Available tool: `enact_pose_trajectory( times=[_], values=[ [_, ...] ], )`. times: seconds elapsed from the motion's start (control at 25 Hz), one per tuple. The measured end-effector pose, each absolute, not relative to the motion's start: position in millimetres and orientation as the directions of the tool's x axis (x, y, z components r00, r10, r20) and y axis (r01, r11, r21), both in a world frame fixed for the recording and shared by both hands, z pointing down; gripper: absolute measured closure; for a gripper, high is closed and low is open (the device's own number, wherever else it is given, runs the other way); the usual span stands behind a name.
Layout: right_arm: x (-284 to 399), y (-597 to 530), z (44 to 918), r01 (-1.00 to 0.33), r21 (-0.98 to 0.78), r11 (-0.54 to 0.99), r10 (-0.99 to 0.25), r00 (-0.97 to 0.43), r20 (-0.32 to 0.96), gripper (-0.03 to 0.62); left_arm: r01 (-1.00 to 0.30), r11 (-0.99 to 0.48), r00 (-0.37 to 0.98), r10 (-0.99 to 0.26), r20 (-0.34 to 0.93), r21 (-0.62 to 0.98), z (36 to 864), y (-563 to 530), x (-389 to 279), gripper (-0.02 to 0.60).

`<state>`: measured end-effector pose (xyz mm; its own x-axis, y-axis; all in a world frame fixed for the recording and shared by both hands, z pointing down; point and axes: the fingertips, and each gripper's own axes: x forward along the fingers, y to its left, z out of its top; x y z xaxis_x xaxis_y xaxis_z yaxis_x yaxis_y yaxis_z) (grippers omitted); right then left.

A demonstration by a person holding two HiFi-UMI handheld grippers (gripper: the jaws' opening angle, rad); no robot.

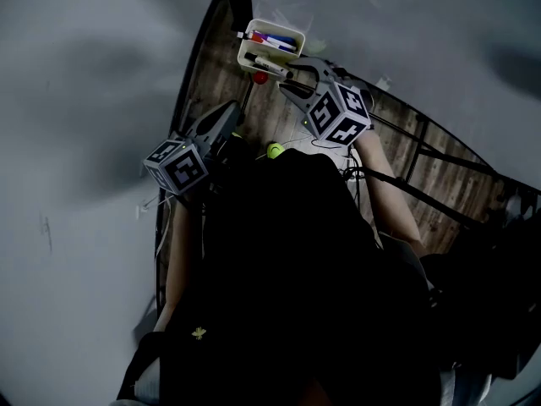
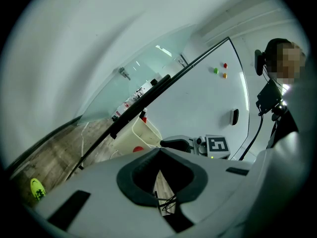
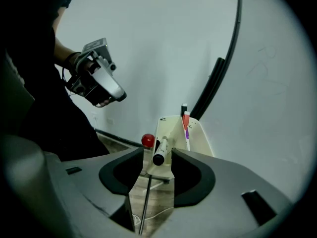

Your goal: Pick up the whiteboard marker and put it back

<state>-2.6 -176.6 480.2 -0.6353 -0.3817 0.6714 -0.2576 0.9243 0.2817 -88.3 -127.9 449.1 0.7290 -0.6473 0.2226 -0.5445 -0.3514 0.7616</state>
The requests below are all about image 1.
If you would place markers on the red round magnet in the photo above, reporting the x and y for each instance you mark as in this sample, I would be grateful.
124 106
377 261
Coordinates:
260 78

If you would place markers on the blue marker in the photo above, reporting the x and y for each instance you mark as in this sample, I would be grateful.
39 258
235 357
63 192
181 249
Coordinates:
284 42

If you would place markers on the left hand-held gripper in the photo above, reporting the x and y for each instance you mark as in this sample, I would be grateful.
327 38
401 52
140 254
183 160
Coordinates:
181 169

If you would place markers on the person's left forearm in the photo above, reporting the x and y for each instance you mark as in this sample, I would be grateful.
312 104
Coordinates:
177 260

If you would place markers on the black and white marker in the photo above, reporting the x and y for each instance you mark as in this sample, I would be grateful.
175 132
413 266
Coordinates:
268 65

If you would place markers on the person's right forearm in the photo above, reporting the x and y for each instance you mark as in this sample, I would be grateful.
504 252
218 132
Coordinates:
380 176

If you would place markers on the person's black shirt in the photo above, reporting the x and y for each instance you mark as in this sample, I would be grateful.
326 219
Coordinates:
287 269

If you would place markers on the white wall socket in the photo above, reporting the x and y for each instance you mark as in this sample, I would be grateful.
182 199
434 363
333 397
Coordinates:
141 211

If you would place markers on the yellow-green shoe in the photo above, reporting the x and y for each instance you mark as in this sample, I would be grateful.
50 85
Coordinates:
237 135
275 151

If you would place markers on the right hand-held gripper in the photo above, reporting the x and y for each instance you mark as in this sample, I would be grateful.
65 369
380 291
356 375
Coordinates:
338 112

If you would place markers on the white plastic tray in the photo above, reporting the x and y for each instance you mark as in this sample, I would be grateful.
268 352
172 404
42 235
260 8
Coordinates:
270 24

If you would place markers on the red-capped marker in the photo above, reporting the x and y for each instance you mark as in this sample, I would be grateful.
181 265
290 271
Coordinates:
258 38

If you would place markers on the purple marker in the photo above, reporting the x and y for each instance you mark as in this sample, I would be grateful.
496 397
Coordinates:
269 40

